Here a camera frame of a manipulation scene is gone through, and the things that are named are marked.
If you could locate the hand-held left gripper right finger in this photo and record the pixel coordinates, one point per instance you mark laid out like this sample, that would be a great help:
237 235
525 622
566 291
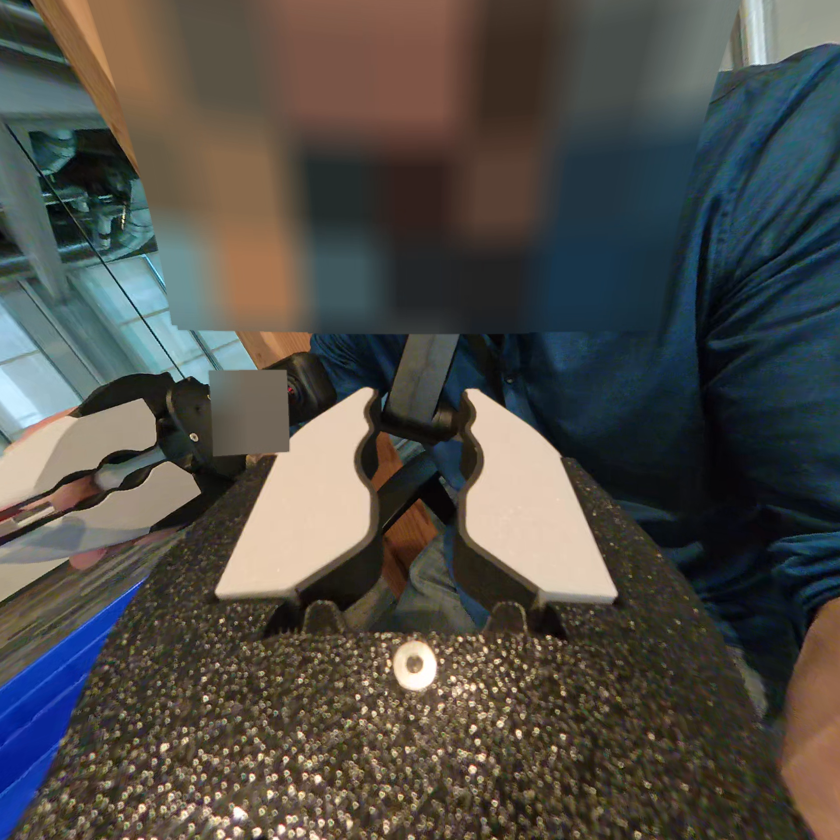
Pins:
531 518

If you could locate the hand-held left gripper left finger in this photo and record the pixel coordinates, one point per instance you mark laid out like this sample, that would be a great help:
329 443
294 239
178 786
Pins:
295 518

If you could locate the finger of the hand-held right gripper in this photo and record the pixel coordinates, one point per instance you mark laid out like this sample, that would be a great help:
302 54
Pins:
131 505
65 446

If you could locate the black usb hub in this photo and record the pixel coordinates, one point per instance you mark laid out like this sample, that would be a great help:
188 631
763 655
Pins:
420 387

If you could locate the blue plastic bin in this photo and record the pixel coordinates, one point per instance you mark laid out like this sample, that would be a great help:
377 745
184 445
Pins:
39 689

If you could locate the person's left forearm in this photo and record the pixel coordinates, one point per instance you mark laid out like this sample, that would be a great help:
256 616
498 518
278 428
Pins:
814 722

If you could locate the person's right hand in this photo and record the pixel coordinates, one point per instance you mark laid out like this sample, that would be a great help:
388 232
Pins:
85 559

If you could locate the person's jeans leg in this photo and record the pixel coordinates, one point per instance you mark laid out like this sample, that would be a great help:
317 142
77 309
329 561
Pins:
426 584

